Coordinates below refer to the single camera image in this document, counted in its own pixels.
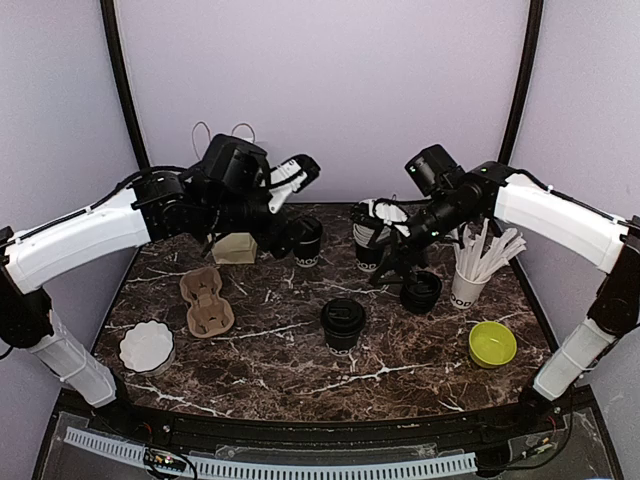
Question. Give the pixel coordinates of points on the brown cardboard cup carrier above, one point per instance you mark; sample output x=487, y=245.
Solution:
x=208, y=313

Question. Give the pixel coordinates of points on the black paper coffee cup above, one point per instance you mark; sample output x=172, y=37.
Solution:
x=307, y=254

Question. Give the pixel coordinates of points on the stack of black lids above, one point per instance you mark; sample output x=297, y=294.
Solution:
x=420, y=295

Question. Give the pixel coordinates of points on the green bowl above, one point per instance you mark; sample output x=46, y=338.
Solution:
x=492, y=345

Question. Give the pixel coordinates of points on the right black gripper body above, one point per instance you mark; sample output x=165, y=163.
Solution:
x=446, y=217

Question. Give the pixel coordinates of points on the white scalloped bowl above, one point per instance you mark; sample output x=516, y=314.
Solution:
x=148, y=349

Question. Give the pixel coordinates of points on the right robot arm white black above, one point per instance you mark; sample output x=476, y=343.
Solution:
x=492, y=190

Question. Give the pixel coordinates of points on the black plastic cup lid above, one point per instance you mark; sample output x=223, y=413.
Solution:
x=308, y=229

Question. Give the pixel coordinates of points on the right black frame post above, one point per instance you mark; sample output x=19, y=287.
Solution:
x=523, y=79

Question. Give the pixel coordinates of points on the cream paper bag with handles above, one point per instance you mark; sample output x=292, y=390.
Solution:
x=236, y=248

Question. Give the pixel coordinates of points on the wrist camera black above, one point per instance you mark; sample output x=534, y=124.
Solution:
x=434, y=171
x=235, y=163

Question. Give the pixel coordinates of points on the bundle of wrapped straws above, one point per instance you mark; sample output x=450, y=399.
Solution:
x=478, y=257

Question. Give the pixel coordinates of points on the white cup holding straws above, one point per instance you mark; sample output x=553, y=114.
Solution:
x=464, y=292

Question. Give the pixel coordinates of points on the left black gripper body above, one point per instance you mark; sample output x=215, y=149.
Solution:
x=234, y=215

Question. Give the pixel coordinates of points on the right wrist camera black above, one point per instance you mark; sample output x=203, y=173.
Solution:
x=434, y=171

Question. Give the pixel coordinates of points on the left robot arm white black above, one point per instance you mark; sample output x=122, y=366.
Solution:
x=149, y=206

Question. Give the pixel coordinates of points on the left black frame post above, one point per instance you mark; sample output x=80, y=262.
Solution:
x=123, y=88

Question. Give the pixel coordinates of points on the black frame post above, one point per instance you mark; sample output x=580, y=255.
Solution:
x=523, y=79
x=123, y=88

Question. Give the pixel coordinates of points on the stack of paper cups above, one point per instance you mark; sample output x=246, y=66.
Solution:
x=372, y=225

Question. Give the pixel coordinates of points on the white cable duct strip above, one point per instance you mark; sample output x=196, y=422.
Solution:
x=169, y=465

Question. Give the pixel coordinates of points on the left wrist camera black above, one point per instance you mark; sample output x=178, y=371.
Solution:
x=235, y=163

